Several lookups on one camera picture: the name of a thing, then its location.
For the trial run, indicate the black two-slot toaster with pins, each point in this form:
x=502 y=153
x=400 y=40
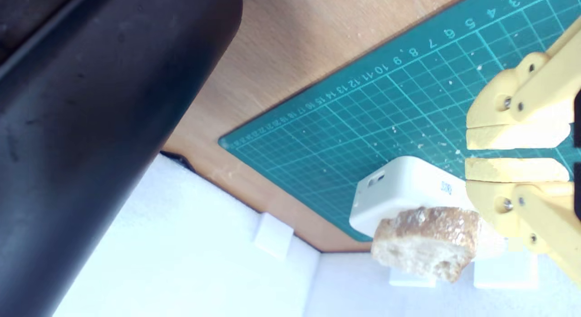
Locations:
x=91 y=126

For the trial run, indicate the brown bread slice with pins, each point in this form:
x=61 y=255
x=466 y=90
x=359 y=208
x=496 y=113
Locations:
x=422 y=244

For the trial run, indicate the small white wall clip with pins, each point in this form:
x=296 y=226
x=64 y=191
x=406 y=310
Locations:
x=273 y=235

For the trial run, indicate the white block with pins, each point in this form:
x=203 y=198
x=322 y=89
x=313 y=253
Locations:
x=408 y=185

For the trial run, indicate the green cutting mat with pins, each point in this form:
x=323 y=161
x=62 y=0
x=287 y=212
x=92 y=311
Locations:
x=363 y=126

